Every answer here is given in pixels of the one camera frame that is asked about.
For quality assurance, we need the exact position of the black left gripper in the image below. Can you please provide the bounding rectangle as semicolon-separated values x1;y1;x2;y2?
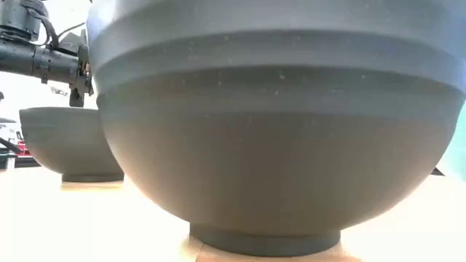
68;34;95;108

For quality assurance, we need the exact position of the blue plastic bowl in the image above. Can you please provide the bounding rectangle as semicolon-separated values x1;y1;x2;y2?
86;0;466;258

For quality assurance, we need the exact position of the black plastic bowl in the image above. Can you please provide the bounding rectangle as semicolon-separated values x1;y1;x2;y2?
19;106;125;183

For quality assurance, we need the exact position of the red box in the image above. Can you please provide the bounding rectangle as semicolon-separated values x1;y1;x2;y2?
16;140;33;157

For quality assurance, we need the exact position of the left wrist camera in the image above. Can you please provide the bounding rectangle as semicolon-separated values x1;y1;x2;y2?
58;31;88;52

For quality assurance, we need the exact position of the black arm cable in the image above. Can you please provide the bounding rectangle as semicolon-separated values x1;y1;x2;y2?
27;7;61;49

